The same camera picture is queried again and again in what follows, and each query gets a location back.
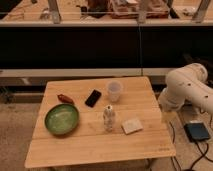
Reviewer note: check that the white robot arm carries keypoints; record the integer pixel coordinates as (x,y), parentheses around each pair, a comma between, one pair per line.
(187,83)

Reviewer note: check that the white ceramic cup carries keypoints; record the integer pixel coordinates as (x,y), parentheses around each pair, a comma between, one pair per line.
(114,90)

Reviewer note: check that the green ceramic bowl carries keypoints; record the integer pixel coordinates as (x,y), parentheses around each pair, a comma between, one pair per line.
(62,119)

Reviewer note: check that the black smartphone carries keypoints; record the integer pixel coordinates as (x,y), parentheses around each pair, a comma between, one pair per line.
(93,98)

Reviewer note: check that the wooden table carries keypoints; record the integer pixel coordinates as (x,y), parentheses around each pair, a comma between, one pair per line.
(90,143)

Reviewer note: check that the small reddish-brown object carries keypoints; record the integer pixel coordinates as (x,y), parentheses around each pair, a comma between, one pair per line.
(65,99)

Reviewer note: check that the black foot pedal box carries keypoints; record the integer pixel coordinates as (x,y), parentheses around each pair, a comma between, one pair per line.
(196,132)

